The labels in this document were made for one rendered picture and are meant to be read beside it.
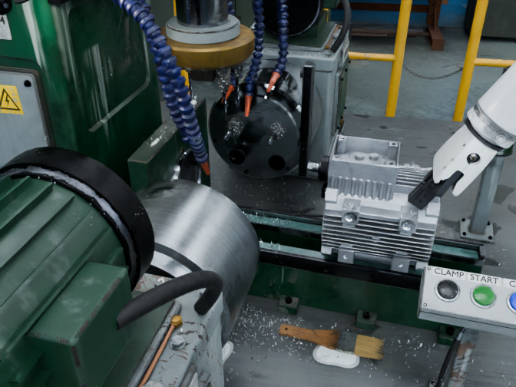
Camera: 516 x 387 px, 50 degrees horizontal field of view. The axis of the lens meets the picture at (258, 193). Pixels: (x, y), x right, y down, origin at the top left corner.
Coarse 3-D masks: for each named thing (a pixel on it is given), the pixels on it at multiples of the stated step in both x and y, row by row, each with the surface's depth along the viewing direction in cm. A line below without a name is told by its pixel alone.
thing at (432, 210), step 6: (330, 192) 100; (336, 192) 100; (330, 198) 100; (336, 198) 100; (432, 204) 96; (438, 204) 96; (426, 210) 96; (432, 210) 96; (438, 210) 96; (426, 216) 97; (432, 216) 96; (438, 216) 96; (324, 246) 106; (324, 252) 106; (330, 252) 106; (420, 264) 102; (426, 264) 102
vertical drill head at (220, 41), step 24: (192, 0) 91; (216, 0) 91; (168, 24) 95; (192, 24) 93; (216, 24) 93; (240, 24) 103; (192, 48) 91; (216, 48) 91; (240, 48) 93; (216, 72) 96; (240, 72) 104; (192, 96) 109
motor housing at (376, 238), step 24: (408, 168) 103; (408, 192) 99; (336, 216) 100; (360, 216) 99; (384, 216) 97; (336, 240) 102; (360, 240) 101; (384, 240) 99; (408, 240) 98; (432, 240) 97
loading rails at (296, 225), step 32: (256, 224) 121; (288, 224) 120; (320, 224) 120; (288, 256) 110; (320, 256) 111; (448, 256) 112; (480, 256) 110; (256, 288) 117; (288, 288) 115; (320, 288) 112; (352, 288) 110; (384, 288) 108; (416, 288) 106; (384, 320) 112; (416, 320) 110
